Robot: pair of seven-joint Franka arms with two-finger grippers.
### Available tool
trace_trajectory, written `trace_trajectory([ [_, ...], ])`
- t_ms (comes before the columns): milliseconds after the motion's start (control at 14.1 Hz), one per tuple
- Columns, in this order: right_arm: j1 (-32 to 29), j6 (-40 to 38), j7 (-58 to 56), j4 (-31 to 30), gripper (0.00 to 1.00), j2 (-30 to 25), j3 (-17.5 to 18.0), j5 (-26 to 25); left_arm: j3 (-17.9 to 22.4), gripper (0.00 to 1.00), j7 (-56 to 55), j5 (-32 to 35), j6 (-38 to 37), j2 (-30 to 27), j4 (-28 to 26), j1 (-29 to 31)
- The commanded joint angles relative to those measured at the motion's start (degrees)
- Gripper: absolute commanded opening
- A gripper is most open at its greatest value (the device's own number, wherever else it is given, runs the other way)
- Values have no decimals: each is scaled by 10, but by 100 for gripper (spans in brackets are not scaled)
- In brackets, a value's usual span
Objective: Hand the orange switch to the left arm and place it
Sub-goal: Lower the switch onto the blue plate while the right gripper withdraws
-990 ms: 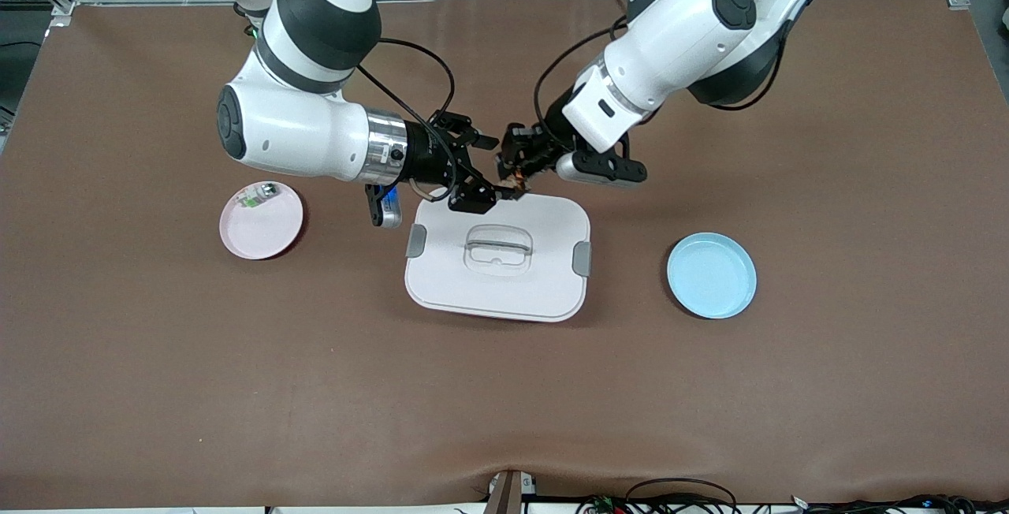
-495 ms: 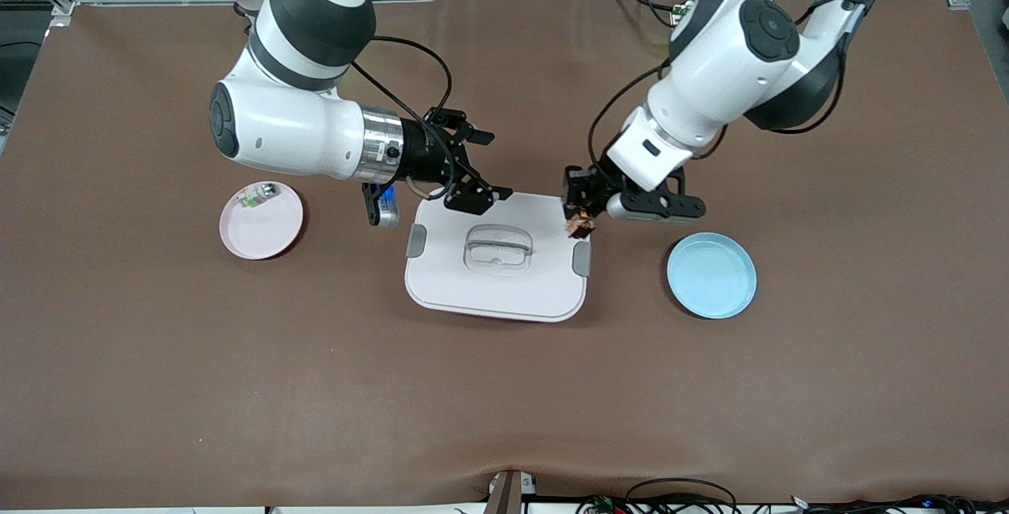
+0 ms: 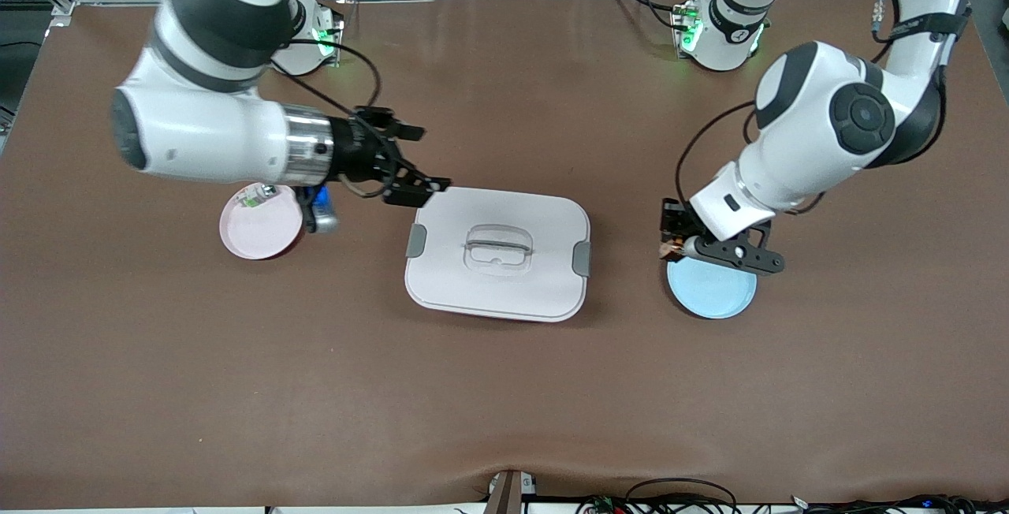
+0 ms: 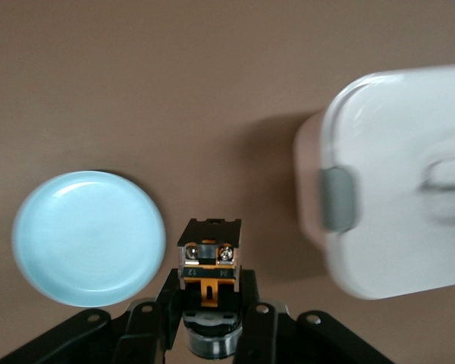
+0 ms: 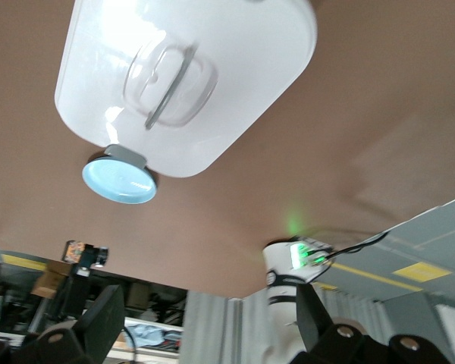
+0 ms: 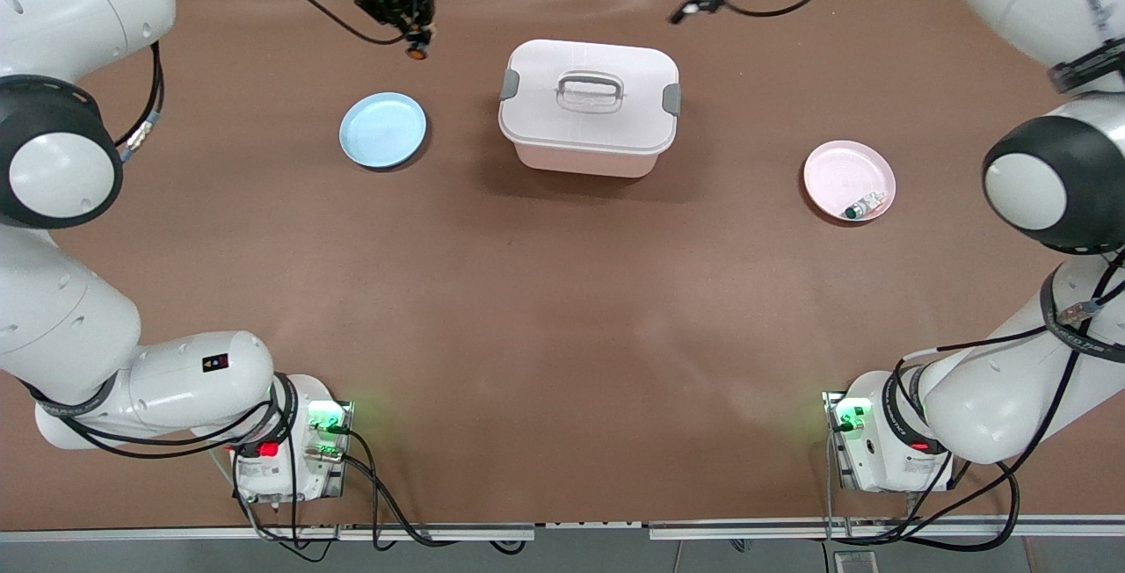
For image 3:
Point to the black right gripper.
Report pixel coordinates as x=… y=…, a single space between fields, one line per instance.
x=352 y=153

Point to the pink round plate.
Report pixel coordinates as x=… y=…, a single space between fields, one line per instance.
x=260 y=234

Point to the light blue round plate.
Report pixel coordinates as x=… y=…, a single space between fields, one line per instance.
x=709 y=293

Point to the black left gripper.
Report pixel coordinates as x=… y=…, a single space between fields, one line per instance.
x=672 y=225

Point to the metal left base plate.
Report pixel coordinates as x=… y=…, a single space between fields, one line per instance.
x=676 y=21

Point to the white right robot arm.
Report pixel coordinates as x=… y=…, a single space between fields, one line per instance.
x=205 y=135

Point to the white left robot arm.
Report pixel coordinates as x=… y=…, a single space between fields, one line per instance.
x=812 y=128

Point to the white lidded plastic box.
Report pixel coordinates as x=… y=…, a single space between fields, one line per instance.
x=497 y=293

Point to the brown grey mounting post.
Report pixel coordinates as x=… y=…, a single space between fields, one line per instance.
x=504 y=494

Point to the grey box latch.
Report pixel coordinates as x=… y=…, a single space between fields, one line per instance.
x=582 y=258
x=415 y=240

